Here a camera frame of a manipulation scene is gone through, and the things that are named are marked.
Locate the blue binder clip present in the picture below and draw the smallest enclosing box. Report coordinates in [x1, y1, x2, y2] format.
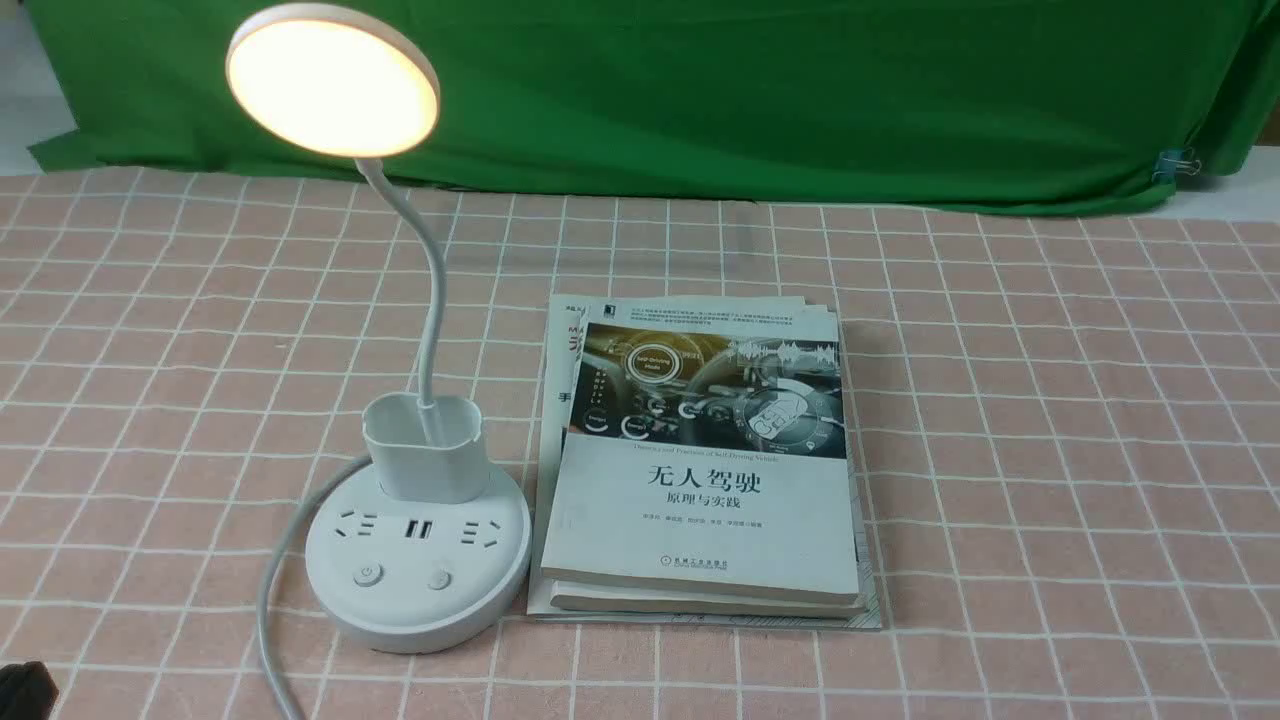
[1151, 147, 1203, 184]

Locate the bottom white paperback book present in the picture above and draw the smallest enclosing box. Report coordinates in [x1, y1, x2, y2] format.
[526, 293, 884, 632]

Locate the top white driverless-car book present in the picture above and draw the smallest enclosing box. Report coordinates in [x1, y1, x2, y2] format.
[540, 304, 861, 607]

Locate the green backdrop cloth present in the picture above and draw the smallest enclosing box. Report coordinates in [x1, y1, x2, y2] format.
[22, 0, 1280, 217]

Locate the dark object at corner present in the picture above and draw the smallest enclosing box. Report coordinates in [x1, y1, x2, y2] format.
[0, 661, 59, 720]

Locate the white lamp power cable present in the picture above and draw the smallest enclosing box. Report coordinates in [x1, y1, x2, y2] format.
[255, 455, 372, 720]

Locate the middle white book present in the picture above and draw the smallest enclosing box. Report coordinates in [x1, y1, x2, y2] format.
[549, 297, 868, 620]

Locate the white desk lamp with base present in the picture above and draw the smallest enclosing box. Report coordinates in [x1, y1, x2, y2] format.
[225, 3, 532, 664]

